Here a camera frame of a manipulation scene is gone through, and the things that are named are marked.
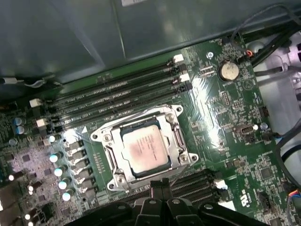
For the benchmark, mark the silver capacitor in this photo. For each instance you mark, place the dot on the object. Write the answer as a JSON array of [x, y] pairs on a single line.
[[66, 196], [62, 184], [58, 171], [51, 139], [53, 157]]

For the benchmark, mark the internal USB port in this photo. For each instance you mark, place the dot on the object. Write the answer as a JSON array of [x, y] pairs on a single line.
[[244, 131]]

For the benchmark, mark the CPU socket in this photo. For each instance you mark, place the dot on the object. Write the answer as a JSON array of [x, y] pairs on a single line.
[[100, 133]]

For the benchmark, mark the green motherboard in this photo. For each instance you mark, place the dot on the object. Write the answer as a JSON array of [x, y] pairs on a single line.
[[211, 113]]

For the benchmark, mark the round coin battery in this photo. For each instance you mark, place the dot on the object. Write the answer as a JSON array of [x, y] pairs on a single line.
[[228, 69]]

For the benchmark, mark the blue capacitor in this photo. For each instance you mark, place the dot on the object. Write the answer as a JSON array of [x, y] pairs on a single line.
[[17, 121], [20, 129]]

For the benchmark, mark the silver CPU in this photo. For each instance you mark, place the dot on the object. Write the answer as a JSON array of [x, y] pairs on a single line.
[[145, 148]]

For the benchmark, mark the metal socket cover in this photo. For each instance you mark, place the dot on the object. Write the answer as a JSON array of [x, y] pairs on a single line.
[[169, 139]]

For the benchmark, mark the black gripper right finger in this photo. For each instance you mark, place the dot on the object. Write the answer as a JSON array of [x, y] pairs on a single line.
[[181, 214]]

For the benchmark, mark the black PC case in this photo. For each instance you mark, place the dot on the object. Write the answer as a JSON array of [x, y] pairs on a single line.
[[70, 35]]

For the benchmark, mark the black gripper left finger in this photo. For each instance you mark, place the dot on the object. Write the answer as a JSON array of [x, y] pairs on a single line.
[[145, 212]]

